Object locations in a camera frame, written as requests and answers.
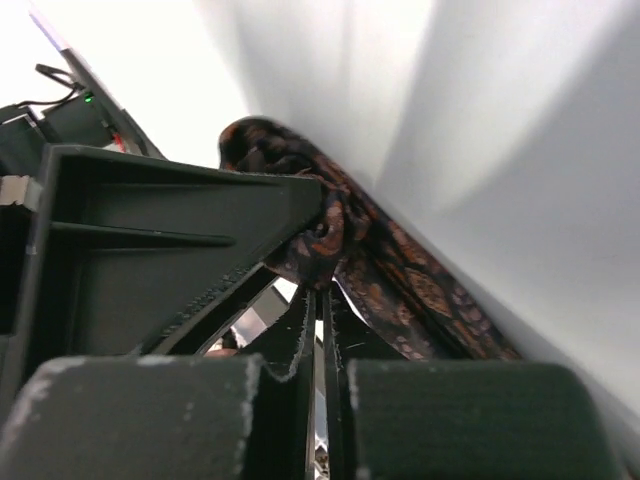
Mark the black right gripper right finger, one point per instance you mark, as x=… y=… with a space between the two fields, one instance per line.
x=392 y=418

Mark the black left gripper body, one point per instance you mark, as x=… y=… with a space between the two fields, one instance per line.
x=80 y=120

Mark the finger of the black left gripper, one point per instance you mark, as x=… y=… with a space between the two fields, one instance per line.
x=125 y=250

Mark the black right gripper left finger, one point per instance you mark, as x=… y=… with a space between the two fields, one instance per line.
x=247 y=416

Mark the dark brown paisley tie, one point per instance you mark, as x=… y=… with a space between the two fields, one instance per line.
x=400 y=289

